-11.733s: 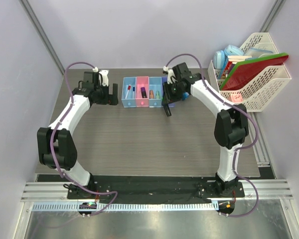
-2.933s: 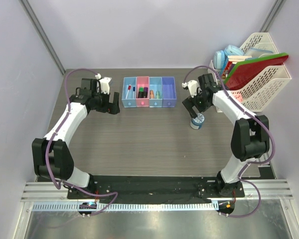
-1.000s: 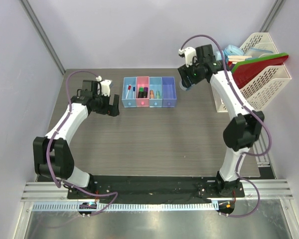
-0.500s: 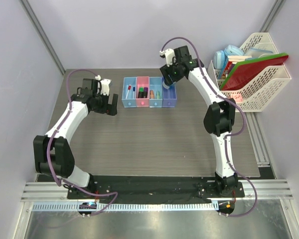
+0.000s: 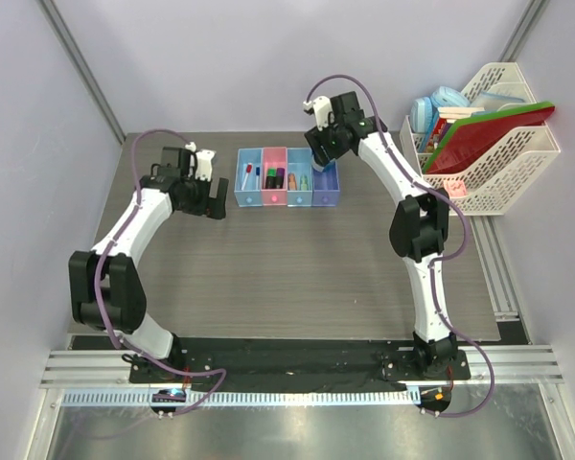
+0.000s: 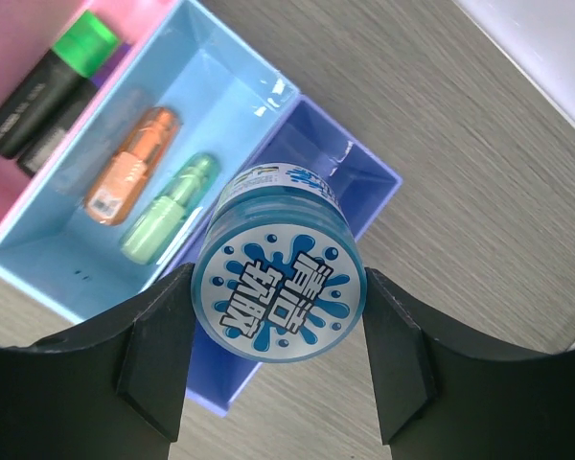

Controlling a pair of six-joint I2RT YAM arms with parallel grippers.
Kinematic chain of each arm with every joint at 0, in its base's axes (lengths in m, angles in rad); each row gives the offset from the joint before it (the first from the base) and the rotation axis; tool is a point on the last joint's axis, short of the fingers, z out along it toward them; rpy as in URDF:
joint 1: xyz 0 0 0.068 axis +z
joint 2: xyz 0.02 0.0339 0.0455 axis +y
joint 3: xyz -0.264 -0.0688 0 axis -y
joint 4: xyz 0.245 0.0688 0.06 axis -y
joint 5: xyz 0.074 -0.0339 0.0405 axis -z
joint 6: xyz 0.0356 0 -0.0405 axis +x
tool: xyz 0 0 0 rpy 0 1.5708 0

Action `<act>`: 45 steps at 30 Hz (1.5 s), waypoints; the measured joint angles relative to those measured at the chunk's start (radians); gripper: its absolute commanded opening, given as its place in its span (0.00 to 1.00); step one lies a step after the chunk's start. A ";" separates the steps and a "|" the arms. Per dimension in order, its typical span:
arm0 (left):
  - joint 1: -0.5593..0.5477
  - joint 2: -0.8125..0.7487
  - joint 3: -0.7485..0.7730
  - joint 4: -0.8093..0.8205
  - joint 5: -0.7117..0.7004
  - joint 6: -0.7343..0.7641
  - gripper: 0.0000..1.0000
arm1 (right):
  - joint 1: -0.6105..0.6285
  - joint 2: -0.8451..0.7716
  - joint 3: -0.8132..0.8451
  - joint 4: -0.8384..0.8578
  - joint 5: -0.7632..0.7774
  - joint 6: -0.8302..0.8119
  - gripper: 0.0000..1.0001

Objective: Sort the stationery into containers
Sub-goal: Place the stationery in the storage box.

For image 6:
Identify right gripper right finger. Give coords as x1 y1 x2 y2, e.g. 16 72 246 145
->
362 269 575 459

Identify pink plastic drawer box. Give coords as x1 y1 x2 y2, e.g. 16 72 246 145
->
0 1 176 231

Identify blue round tape dispenser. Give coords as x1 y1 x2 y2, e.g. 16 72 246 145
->
192 163 367 363

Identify light blue drawer box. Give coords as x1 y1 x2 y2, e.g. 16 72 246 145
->
0 1 298 322

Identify green capped black highlighter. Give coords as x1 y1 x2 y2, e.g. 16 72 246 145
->
0 10 121 159

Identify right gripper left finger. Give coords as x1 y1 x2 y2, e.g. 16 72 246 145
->
0 264 195 459

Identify purple capped black highlighter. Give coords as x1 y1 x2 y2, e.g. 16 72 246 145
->
16 43 131 177

